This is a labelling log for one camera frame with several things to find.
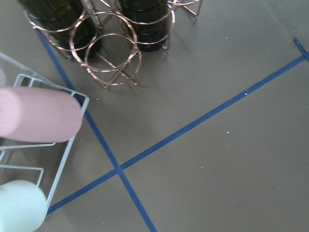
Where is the dark wine bottle middle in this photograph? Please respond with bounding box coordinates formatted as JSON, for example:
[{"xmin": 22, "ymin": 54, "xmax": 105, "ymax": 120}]
[{"xmin": 119, "ymin": 0, "xmax": 169, "ymax": 52}]

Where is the dark wine bottle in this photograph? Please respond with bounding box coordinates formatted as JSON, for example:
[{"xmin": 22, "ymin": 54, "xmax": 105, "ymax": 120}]
[
  {"xmin": 119, "ymin": 0, "xmax": 169, "ymax": 52},
  {"xmin": 18, "ymin": 0, "xmax": 98, "ymax": 59}
]

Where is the pink plastic cup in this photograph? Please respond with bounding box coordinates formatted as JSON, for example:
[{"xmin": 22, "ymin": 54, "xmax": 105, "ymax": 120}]
[{"xmin": 0, "ymin": 87, "xmax": 83, "ymax": 143}]

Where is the dark wine bottle front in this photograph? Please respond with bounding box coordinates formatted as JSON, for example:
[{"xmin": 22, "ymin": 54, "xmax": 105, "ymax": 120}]
[{"xmin": 18, "ymin": 0, "xmax": 98, "ymax": 59}]

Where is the white plastic cup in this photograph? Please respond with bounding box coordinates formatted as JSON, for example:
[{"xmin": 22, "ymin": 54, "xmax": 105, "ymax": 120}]
[{"xmin": 0, "ymin": 180, "xmax": 47, "ymax": 232}]

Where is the copper wire bottle rack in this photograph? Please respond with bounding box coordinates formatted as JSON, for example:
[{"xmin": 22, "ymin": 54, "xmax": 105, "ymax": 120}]
[{"xmin": 23, "ymin": 0, "xmax": 202, "ymax": 88}]

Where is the white wire cup rack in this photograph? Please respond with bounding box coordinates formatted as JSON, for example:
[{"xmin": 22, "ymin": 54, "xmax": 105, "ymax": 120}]
[{"xmin": 0, "ymin": 52, "xmax": 90, "ymax": 207}]

